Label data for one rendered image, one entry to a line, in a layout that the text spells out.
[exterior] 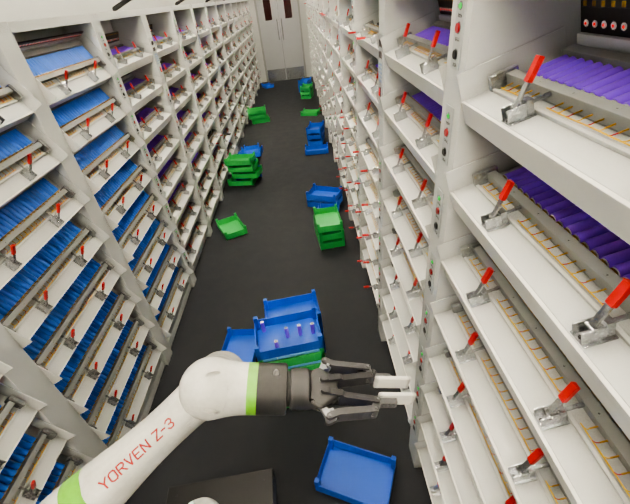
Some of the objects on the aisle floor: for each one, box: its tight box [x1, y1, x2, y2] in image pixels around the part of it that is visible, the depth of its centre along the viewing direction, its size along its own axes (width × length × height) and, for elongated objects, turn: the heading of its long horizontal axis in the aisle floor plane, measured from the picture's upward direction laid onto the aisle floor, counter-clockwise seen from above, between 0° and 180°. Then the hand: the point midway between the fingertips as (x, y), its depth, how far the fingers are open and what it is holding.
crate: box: [314, 436, 396, 504], centre depth 153 cm, size 30×20×8 cm
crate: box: [221, 327, 256, 362], centre depth 214 cm, size 30×20×8 cm
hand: (394, 390), depth 70 cm, fingers open, 3 cm apart
